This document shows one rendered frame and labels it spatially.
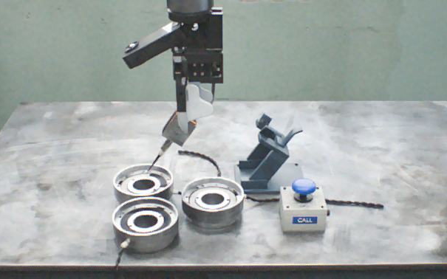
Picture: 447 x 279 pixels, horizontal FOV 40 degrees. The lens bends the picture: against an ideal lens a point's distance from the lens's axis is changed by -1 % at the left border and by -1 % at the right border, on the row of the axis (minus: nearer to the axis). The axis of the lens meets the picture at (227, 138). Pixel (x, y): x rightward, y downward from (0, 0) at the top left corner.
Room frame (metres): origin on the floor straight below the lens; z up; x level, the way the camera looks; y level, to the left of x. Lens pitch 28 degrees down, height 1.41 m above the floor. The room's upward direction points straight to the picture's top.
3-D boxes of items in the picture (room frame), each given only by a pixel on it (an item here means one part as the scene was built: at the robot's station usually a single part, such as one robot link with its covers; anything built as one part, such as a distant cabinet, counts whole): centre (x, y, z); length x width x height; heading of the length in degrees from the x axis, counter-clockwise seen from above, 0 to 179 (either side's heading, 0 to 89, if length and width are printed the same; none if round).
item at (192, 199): (0.88, 0.02, 0.82); 0.08 x 0.08 x 0.02
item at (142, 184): (0.93, 0.15, 0.82); 0.10 x 0.10 x 0.04
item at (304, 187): (0.86, -0.13, 0.85); 0.04 x 0.04 x 0.05
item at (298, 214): (0.86, -0.13, 0.82); 0.08 x 0.07 x 0.05; 90
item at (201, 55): (0.96, 0.05, 1.07); 0.09 x 0.08 x 0.12; 92
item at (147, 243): (0.82, 0.13, 0.82); 0.10 x 0.10 x 0.04
